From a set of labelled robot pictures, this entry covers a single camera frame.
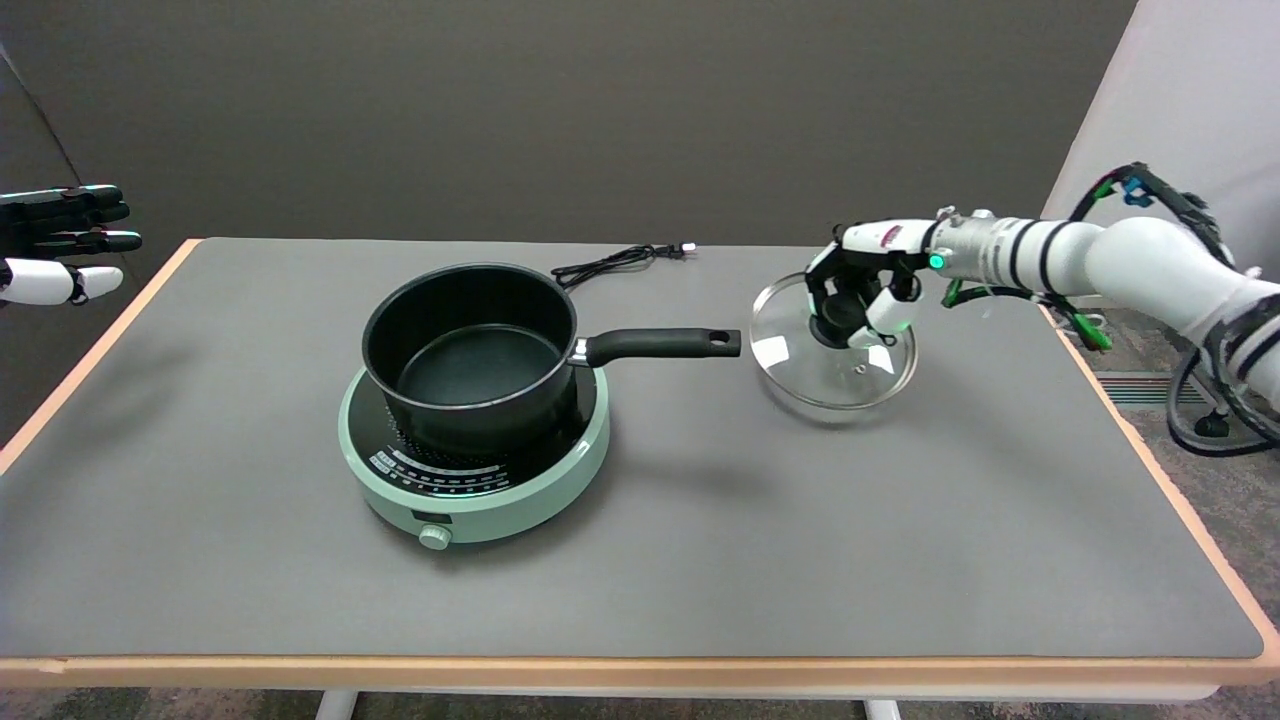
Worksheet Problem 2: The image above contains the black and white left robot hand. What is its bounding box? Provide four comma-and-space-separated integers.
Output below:
0, 185, 143, 307

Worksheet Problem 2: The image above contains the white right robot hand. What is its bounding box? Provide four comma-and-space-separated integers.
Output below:
805, 218, 942, 349

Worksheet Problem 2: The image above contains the glass pot lid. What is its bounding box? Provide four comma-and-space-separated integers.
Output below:
749, 270, 918, 410

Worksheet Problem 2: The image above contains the grey table mat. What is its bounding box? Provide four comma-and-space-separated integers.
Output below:
0, 238, 1265, 659

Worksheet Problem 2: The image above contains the green induction cooker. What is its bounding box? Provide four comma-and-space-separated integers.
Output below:
338, 366, 611, 551

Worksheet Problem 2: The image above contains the black power cord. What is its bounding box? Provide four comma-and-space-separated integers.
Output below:
551, 242, 697, 285

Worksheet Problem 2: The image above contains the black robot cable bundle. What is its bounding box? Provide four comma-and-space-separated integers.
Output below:
940, 162, 1280, 458

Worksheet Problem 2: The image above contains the black saucepan with handle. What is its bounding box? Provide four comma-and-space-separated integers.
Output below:
362, 263, 743, 460

